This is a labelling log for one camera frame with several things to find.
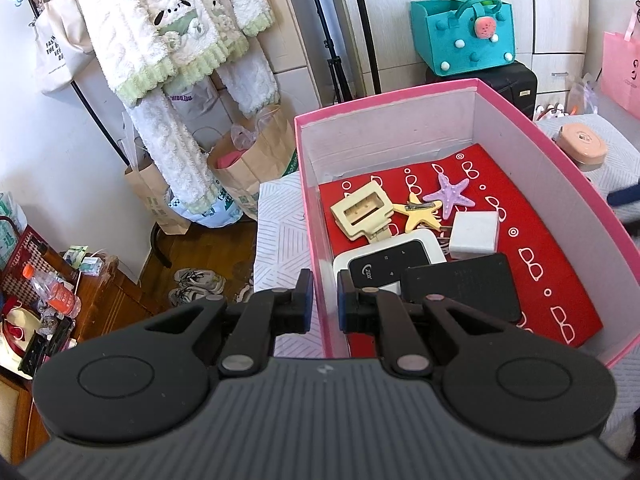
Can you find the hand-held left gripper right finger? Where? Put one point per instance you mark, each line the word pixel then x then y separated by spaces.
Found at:
pixel 342 305

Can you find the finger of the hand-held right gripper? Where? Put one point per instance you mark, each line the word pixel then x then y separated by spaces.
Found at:
pixel 625 196

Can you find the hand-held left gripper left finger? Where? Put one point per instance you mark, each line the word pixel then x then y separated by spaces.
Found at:
pixel 310 300

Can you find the white black pocket router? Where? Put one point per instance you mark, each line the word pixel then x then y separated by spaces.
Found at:
pixel 390 260

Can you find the pink oval case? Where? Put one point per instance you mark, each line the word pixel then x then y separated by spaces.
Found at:
pixel 582 142

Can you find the cream claw hair clip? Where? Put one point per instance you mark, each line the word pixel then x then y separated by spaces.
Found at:
pixel 360 210

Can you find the yellow starfish hair clip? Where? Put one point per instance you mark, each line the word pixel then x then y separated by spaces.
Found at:
pixel 417 215

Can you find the black power bank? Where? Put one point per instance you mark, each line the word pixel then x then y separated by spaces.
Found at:
pixel 465 285

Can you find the white charger plug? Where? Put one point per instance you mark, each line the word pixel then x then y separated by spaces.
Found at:
pixel 475 237

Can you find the purple starfish hair clip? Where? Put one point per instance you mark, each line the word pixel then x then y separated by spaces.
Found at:
pixel 450 195

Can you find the pink cardboard shoe box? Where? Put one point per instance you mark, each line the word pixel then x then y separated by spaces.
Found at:
pixel 390 140

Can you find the red printed flat box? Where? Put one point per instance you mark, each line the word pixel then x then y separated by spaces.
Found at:
pixel 530 240

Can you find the clear plastic bag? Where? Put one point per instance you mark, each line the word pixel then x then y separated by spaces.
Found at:
pixel 585 95

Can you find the white sneaker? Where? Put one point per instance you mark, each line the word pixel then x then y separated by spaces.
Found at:
pixel 200 279
pixel 185 295

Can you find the pink shopping bag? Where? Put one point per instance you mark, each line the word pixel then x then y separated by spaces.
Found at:
pixel 622 70

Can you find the white green plastic bag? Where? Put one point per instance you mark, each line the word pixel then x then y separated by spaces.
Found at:
pixel 215 212

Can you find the large brown paper bag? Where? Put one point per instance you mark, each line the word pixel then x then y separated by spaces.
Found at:
pixel 265 160

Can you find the black suitcase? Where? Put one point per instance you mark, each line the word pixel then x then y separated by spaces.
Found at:
pixel 515 90

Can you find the black clothes rack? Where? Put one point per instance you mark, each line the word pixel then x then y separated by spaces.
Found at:
pixel 161 247

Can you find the wooden cabinet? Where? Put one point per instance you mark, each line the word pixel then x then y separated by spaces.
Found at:
pixel 115 300

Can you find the fluffy white pajama pants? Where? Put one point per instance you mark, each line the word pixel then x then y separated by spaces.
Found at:
pixel 170 150

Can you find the small green white cartons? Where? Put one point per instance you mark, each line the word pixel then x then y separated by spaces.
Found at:
pixel 90 262

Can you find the teal felt tote bag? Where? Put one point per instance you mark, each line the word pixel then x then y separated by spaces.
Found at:
pixel 450 35

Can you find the black tripod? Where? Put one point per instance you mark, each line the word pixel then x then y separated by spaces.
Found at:
pixel 332 60

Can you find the plastic bottle orange label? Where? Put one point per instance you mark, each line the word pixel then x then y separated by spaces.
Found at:
pixel 60 297

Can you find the checkered bag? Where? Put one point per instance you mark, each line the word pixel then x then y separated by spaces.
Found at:
pixel 30 255

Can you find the white wardrobe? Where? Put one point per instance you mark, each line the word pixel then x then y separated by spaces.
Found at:
pixel 390 20

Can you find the fluffy white pajama jacket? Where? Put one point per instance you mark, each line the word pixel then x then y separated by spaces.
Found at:
pixel 130 35

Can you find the white canvas tote bag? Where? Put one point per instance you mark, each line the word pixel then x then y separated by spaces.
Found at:
pixel 60 55

